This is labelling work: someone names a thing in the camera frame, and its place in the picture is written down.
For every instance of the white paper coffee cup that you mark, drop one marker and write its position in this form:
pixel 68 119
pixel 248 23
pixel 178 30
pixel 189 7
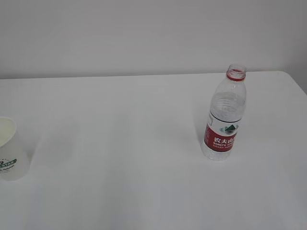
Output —
pixel 14 162

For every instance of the clear Nongfu Spring water bottle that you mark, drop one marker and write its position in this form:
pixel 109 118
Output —
pixel 227 107

